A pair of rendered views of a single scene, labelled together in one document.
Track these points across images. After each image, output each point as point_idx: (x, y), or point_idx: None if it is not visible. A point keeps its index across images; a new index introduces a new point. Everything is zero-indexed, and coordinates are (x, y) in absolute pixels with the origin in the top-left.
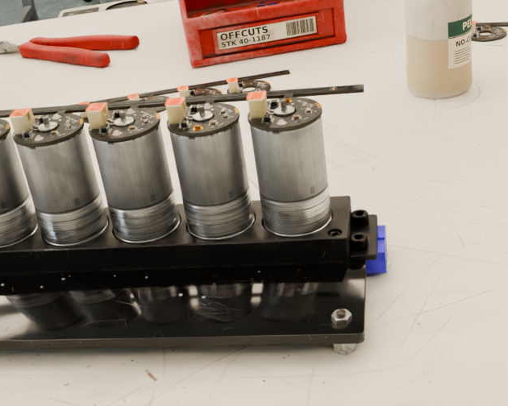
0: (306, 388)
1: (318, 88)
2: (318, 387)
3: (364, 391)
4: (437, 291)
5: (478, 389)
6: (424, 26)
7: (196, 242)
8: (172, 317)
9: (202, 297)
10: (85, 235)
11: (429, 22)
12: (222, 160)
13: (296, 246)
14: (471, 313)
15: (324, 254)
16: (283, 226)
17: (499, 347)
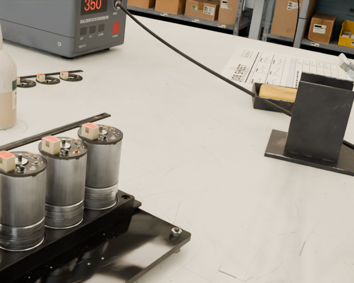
0: (190, 272)
1: (87, 118)
2: (193, 268)
3: (209, 259)
4: (164, 211)
5: (235, 236)
6: None
7: (70, 231)
8: (107, 274)
9: (103, 258)
10: None
11: (2, 82)
12: (85, 169)
13: (115, 211)
14: (189, 213)
15: (125, 211)
16: (107, 202)
17: (217, 219)
